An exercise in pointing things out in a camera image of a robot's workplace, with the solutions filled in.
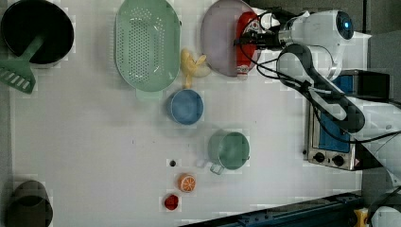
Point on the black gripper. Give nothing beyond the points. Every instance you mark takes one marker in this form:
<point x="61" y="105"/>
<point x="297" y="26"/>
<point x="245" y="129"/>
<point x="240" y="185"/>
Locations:
<point x="268" y="40"/>

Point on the red plush ketchup bottle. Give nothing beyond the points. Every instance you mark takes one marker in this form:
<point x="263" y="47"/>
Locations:
<point x="247" y="22"/>

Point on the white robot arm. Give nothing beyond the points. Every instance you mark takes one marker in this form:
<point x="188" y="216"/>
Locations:
<point x="311" y="47"/>

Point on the lilac round plate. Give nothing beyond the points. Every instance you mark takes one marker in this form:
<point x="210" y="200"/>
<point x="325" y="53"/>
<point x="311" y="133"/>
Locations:
<point x="217" y="35"/>

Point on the yellow peeled toy banana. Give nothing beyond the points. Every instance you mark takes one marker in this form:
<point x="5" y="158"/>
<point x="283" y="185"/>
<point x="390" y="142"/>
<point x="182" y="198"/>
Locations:
<point x="192" y="68"/>

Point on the blue round bowl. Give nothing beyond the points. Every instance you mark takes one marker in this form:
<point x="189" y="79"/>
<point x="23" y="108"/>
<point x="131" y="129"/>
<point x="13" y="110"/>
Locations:
<point x="185" y="107"/>

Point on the green oval colander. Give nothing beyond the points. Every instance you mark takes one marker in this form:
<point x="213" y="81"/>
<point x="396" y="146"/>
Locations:
<point x="147" y="46"/>

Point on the silver black toaster oven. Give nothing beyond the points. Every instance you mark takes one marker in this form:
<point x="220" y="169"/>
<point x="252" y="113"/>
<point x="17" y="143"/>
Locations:
<point x="325" y="150"/>

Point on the toy orange slice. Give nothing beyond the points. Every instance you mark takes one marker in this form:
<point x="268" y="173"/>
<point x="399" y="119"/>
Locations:
<point x="186" y="183"/>

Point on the red toy tomato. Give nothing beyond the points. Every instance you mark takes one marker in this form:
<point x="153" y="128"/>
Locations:
<point x="171" y="202"/>

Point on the yellow red clamp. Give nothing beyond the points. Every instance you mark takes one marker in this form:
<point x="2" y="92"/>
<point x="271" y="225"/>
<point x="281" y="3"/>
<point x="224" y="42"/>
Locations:
<point x="363" y="217"/>

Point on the black round pot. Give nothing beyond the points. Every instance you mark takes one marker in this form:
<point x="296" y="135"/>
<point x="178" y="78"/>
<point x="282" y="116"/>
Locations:
<point x="27" y="19"/>

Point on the green slotted spatula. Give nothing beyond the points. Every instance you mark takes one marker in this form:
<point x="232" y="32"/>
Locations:
<point x="17" y="73"/>

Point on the grey cup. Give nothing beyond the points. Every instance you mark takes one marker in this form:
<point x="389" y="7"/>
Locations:
<point x="29" y="206"/>

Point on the green mug with handle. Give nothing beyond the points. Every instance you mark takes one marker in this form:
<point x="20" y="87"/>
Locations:
<point x="228" y="150"/>

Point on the blue metal frame rail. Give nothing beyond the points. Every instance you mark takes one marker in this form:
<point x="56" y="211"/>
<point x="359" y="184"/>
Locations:
<point x="332" y="211"/>

